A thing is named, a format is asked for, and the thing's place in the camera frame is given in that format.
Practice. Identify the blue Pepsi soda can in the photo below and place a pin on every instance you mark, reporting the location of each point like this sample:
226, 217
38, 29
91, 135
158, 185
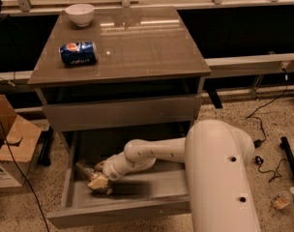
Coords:
82, 53

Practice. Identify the closed grey top drawer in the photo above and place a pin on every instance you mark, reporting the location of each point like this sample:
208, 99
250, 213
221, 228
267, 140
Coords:
113, 114

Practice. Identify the black stand leg left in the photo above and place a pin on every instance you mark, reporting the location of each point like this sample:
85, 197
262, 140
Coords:
44, 156

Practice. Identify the grey drawer cabinet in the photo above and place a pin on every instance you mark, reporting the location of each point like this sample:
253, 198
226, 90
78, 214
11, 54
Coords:
143, 53

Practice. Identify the clear plastic water bottle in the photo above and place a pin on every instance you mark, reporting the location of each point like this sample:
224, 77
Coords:
86, 170

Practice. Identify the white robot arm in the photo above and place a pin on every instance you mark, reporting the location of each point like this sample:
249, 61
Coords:
215, 155

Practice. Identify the white ceramic bowl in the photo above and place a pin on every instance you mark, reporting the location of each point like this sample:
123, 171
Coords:
80, 14

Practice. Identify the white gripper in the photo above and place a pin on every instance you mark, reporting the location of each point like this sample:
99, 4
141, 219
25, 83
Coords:
108, 168

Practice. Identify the brown cardboard box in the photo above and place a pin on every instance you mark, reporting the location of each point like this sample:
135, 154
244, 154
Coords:
18, 142

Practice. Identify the small bottle on floor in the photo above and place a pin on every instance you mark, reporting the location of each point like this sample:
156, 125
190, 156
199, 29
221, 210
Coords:
283, 198

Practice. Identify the open grey middle drawer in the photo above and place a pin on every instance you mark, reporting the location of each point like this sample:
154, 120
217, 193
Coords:
158, 191

